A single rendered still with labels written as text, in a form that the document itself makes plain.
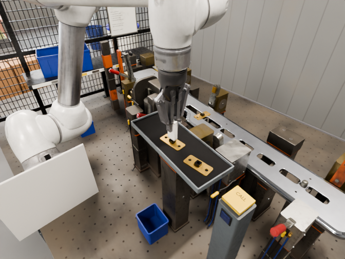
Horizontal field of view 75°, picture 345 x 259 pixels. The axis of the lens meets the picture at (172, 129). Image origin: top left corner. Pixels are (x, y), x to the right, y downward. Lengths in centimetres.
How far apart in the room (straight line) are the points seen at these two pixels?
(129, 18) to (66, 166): 124
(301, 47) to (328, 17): 33
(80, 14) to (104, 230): 88
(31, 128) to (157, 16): 81
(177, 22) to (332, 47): 231
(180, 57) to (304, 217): 55
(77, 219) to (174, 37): 91
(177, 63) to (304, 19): 230
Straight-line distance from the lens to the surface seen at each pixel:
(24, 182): 101
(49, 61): 160
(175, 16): 51
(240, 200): 61
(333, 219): 89
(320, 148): 165
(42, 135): 116
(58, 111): 120
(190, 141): 74
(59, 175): 105
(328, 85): 282
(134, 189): 120
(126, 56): 130
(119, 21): 188
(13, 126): 118
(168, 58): 54
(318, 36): 274
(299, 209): 78
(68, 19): 103
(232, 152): 80
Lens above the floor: 164
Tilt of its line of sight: 38 degrees down
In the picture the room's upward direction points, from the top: straight up
